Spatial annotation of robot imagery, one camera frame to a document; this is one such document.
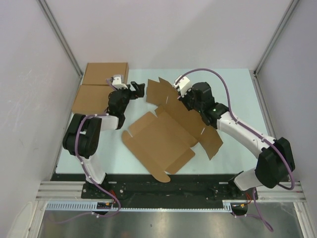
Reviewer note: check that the left aluminium frame post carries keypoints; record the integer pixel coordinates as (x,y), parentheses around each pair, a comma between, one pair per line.
(45,8)

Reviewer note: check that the aluminium front rail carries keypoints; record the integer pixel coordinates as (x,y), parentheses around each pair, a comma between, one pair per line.
(66,190)

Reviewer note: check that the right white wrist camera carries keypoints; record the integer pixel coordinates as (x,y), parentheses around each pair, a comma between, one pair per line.
(182,85)

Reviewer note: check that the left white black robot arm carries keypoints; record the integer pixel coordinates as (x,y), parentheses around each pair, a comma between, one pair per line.
(82,136)

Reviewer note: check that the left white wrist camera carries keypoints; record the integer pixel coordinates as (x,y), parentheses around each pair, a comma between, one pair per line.
(116,82)

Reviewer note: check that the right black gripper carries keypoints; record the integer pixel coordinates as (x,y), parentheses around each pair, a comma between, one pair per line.
(184,99)

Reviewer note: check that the white slotted cable duct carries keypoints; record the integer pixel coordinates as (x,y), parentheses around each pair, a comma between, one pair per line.
(102,206)

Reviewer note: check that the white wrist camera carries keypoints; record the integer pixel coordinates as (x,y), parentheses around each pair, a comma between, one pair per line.
(182,85)
(116,82)

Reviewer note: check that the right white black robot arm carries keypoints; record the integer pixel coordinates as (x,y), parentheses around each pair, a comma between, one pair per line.
(275,158)

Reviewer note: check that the right aluminium frame post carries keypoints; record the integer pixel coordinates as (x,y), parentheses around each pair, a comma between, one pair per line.
(276,35)

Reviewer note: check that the cardboard box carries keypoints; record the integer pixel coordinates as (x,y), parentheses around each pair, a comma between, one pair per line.
(162,141)
(97,73)
(91,99)

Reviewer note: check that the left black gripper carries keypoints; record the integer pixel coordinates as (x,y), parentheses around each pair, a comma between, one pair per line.
(138,89)

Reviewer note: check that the aluminium frame post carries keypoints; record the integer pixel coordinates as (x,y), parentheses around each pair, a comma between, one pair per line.
(45,8)
(276,35)

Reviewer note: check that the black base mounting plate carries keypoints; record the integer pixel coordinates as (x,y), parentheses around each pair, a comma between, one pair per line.
(215,187)

